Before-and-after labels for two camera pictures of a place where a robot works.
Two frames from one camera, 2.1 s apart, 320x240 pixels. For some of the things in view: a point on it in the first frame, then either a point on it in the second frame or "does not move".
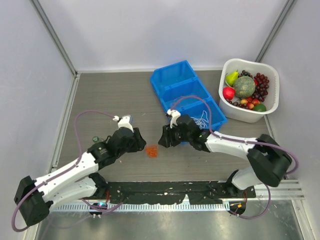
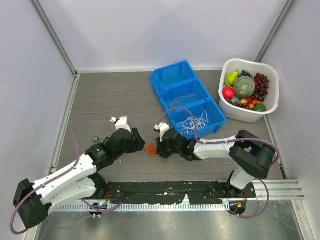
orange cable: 151,150 does not move
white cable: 202,122 does not move
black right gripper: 167,137 -> 160,150
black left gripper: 139,142 does not move
